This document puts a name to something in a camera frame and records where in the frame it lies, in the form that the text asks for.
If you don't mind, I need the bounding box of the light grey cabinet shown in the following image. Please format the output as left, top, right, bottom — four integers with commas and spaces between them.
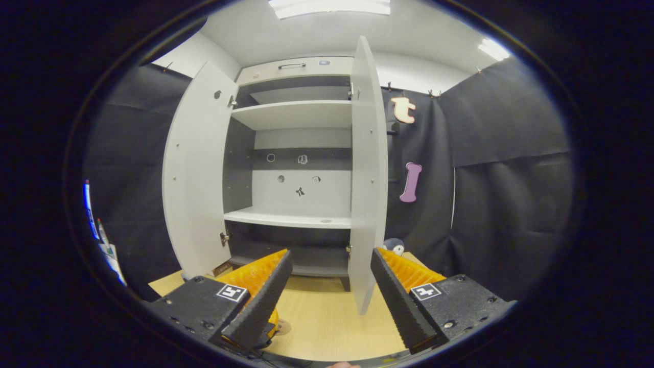
222, 56, 354, 292

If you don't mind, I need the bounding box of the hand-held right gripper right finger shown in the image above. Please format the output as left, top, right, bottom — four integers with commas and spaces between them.
370, 247, 514, 354

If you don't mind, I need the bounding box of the long ceiling light panel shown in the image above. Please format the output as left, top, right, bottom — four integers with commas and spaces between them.
268, 0, 391, 20

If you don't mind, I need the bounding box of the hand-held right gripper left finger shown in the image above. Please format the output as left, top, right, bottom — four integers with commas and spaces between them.
146, 249, 293, 352

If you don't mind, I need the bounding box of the small ceiling light panel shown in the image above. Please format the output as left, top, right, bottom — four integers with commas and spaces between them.
478, 38, 511, 62

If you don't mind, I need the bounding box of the black backdrop cloth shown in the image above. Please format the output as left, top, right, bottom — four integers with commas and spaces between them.
84, 56, 575, 302

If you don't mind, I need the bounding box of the computer screen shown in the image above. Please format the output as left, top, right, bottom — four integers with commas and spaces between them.
83, 179, 128, 287

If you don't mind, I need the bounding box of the light grey cabinet door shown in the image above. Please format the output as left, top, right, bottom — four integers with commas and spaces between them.
348, 36, 389, 315
162, 62, 239, 279

